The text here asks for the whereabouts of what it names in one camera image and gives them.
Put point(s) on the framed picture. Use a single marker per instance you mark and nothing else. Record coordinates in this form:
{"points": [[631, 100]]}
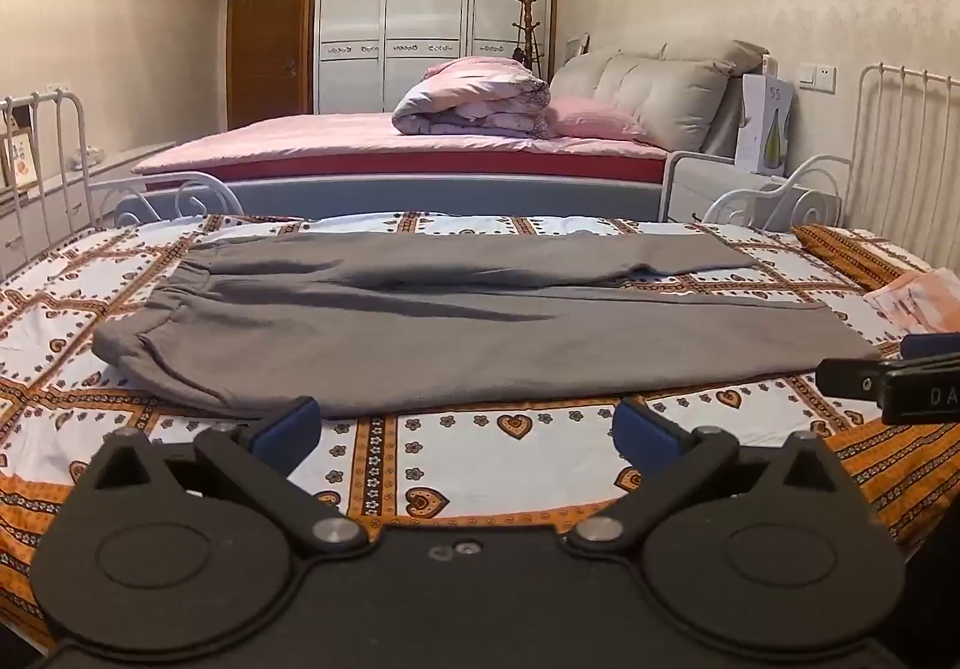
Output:
{"points": [[19, 155]]}

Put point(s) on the large beige cushion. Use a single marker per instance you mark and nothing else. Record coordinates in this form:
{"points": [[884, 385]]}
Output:
{"points": [[667, 103]]}

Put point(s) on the heart patterned bed sheet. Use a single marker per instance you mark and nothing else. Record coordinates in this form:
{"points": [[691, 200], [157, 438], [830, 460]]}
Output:
{"points": [[450, 459]]}

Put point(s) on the large bed with pink sheet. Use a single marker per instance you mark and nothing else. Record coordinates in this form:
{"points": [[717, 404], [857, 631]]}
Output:
{"points": [[337, 144]]}

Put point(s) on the white metal bed frame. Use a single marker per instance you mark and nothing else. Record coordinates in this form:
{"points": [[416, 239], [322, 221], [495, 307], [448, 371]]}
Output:
{"points": [[862, 114]]}

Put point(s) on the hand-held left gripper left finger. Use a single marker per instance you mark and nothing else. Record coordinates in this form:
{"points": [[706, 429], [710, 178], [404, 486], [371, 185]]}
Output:
{"points": [[289, 427]]}

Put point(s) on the white nightstand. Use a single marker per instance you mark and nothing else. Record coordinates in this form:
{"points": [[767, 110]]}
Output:
{"points": [[720, 185]]}

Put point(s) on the orange patterned pillow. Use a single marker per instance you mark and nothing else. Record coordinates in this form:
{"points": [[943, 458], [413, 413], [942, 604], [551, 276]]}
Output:
{"points": [[847, 249]]}

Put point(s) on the white sliding door wardrobe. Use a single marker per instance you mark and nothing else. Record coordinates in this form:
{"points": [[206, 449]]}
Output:
{"points": [[424, 31]]}

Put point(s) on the folded peach cloth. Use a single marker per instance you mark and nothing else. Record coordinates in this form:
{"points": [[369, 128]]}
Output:
{"points": [[919, 301]]}

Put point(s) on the pink pillow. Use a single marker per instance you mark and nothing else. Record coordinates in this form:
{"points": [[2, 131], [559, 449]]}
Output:
{"points": [[592, 118]]}

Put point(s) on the folded pink quilt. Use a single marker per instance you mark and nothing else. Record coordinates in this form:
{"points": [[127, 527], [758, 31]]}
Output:
{"points": [[480, 95]]}

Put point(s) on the wooden door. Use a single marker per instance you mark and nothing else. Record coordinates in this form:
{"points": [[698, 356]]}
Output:
{"points": [[266, 46]]}

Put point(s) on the grey pants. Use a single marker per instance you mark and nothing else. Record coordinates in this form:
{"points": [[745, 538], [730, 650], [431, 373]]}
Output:
{"points": [[450, 339]]}

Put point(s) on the white wall switch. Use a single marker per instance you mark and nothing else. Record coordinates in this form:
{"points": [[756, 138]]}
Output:
{"points": [[816, 76]]}

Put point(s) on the white box with bottle print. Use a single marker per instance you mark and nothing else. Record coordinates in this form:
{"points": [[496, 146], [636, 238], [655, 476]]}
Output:
{"points": [[765, 125]]}

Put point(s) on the wooden coat rack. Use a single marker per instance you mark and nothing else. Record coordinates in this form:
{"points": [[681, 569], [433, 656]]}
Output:
{"points": [[528, 16]]}

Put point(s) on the small photo frame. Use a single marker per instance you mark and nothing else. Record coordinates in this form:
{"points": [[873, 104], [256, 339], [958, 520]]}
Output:
{"points": [[577, 46]]}

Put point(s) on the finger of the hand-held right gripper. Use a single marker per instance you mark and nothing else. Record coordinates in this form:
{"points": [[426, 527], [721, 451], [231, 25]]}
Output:
{"points": [[915, 391], [934, 345]]}

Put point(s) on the small object on dresser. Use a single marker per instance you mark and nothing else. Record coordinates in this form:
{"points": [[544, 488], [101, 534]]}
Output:
{"points": [[86, 157]]}

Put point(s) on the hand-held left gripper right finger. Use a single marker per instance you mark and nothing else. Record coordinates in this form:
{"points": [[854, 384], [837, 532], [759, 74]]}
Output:
{"points": [[643, 433]]}

